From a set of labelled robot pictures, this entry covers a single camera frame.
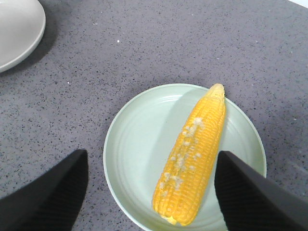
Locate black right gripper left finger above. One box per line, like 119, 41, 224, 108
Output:
0, 150, 89, 231

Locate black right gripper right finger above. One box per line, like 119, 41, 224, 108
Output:
214, 151, 308, 231

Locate yellow corn cob white patches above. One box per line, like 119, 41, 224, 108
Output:
152, 83, 226, 226

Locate light green round plate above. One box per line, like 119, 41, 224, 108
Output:
103, 83, 267, 231

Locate white round plate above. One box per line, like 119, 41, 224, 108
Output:
0, 0, 46, 72

